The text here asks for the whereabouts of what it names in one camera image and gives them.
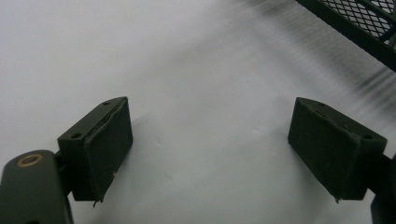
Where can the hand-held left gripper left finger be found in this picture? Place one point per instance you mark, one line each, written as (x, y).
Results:
(99, 149)

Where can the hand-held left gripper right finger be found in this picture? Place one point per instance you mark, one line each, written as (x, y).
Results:
(333, 149)

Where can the black metal mesh rack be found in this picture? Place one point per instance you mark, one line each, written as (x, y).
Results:
(361, 28)

